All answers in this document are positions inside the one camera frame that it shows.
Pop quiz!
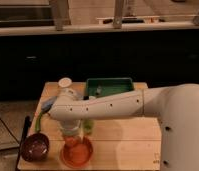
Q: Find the green vegetable toy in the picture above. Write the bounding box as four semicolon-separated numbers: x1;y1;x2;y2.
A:
35;111;45;133

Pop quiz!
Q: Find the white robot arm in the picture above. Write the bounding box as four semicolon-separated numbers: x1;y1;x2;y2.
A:
49;84;199;171

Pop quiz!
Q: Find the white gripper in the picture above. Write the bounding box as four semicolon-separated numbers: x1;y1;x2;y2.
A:
60;120;81;136

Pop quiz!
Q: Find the white cup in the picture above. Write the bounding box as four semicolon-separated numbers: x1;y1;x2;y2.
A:
58;77;72;88

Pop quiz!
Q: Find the dark purple bowl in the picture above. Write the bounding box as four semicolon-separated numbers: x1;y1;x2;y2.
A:
20;133;49;162

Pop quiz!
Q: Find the small white object in tray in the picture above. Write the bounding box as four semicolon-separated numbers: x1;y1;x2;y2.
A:
96;87;102;94

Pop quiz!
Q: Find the red bowl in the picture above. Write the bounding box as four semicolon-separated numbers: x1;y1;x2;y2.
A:
60;137;93;169

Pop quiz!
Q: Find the green plastic tray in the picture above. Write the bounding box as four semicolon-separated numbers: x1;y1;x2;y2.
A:
85;77;134;97

